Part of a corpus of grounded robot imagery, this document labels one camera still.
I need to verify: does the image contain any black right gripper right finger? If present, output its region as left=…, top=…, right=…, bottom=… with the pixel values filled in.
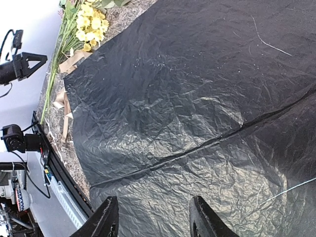
left=190, top=196, right=238, bottom=237

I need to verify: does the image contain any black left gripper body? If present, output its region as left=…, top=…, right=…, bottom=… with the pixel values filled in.
left=0, top=60, right=18, bottom=85

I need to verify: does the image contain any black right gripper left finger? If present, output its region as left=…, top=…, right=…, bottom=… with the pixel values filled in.
left=71, top=196, right=119, bottom=237

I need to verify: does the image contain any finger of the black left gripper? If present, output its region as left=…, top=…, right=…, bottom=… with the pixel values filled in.
left=14, top=52, right=47, bottom=80

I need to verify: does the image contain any black wrapping paper sheet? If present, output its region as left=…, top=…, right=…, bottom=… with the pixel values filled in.
left=64, top=0, right=316, bottom=237

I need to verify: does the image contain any beige ribbon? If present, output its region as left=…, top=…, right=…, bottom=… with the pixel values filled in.
left=52, top=49, right=93, bottom=143

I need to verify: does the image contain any small yellow blossom spray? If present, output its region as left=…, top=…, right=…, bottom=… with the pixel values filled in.
left=40, top=0, right=109, bottom=124

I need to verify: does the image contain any left circuit board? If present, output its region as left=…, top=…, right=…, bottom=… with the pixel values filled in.
left=40, top=148, right=52, bottom=186

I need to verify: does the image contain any white cable duct strip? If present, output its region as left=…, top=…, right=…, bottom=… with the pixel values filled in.
left=50, top=177, right=87, bottom=230

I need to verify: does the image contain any black front rail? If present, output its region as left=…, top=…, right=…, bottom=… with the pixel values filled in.
left=32, top=123, right=93, bottom=217

